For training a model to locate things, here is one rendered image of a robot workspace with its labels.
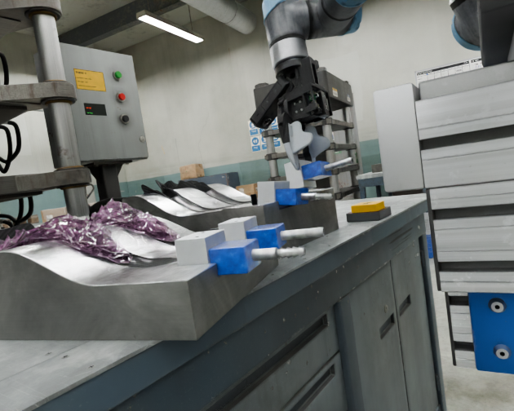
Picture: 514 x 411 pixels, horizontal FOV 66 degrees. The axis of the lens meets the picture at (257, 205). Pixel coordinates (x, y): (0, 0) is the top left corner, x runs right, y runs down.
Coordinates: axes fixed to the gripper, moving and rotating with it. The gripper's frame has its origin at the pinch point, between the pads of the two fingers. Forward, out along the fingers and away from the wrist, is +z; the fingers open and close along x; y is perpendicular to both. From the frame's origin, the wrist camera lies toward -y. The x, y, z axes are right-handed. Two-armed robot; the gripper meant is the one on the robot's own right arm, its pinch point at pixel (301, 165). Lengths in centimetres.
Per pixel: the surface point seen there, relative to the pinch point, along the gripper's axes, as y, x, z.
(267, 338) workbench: 0.7, -21.1, 28.1
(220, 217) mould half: -8.1, -17.1, 8.3
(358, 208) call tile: 1.9, 18.8, 9.3
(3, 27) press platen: -79, -20, -64
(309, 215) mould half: 1.0, -2.5, 10.2
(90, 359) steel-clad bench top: 4, -50, 22
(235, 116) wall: -430, 535, -266
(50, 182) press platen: -72, -15, -15
